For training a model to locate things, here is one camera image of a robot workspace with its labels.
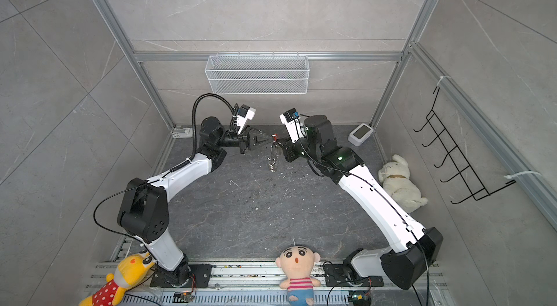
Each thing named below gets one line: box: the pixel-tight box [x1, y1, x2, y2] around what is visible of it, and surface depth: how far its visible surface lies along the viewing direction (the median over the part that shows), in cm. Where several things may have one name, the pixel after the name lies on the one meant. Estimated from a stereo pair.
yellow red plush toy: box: [79, 253, 156, 306], surface depth 69 cm
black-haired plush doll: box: [274, 245, 322, 306], surface depth 70 cm
